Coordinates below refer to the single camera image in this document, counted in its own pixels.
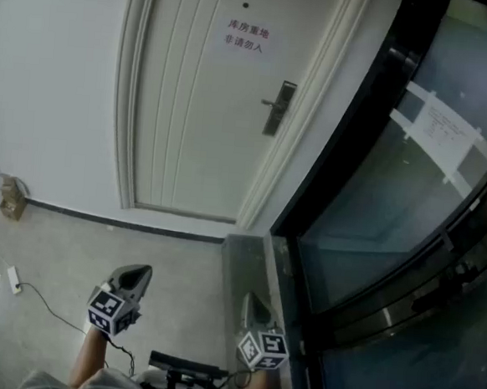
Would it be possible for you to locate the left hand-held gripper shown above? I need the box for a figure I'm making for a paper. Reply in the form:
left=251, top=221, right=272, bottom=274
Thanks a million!
left=85, top=260, right=153, bottom=339

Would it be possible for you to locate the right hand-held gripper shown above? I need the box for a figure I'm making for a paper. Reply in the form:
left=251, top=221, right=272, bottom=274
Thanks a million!
left=236, top=292, right=294, bottom=372

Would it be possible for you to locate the person's left forearm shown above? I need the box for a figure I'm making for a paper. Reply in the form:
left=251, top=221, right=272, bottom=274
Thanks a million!
left=67, top=327, right=111, bottom=389

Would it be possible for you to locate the white door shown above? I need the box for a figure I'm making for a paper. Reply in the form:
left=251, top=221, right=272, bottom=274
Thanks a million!
left=126, top=0, right=345, bottom=233

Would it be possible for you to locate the black door lock plate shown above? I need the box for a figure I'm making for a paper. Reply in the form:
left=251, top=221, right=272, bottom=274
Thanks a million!
left=261, top=79, right=299, bottom=139

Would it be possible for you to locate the grey marble plinth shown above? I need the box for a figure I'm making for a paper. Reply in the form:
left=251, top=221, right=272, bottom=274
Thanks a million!
left=210, top=232, right=310, bottom=389

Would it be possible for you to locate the black chest-mounted rig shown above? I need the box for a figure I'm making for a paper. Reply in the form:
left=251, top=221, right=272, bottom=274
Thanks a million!
left=145, top=349, right=233, bottom=389

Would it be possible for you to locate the person's grey clothing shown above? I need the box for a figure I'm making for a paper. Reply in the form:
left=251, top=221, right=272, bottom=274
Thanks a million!
left=17, top=359, right=153, bottom=389

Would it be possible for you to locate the white power strip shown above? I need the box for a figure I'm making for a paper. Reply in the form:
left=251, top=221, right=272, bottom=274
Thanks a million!
left=5, top=265, right=25, bottom=297

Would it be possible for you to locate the brown cardboard box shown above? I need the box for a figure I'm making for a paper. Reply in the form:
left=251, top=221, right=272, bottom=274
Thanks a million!
left=0, top=173, right=32, bottom=223

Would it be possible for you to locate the white paper sign red lettering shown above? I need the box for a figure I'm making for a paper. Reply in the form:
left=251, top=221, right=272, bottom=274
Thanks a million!
left=210, top=10, right=283, bottom=66

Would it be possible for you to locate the white taped paper notice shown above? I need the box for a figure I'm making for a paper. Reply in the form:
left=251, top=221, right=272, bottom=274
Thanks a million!
left=384, top=78, right=487, bottom=189

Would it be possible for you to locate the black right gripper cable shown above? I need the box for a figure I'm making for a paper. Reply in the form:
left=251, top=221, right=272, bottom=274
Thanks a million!
left=214, top=365, right=257, bottom=389

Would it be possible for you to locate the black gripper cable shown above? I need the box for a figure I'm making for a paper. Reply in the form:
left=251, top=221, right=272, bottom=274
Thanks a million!
left=101, top=332, right=139, bottom=377
left=214, top=365, right=257, bottom=389

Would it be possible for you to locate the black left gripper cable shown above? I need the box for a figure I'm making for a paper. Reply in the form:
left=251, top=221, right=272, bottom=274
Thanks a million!
left=101, top=332, right=139, bottom=377

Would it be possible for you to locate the black floor power cable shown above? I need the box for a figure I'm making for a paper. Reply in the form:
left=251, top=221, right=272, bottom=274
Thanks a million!
left=15, top=282, right=95, bottom=337

